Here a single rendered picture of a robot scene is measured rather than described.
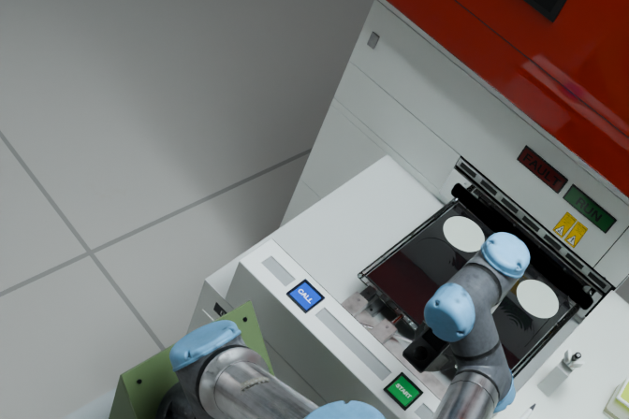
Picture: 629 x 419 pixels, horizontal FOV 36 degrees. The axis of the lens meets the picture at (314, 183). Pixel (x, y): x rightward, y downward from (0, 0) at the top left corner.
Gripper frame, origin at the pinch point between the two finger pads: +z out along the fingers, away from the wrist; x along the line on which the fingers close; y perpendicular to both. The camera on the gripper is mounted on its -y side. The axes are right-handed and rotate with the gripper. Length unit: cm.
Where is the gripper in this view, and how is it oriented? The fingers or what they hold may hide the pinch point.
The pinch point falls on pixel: (421, 367)
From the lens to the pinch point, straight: 176.9
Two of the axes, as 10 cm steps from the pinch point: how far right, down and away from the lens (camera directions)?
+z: -2.7, 6.2, 7.3
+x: -7.1, -6.4, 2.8
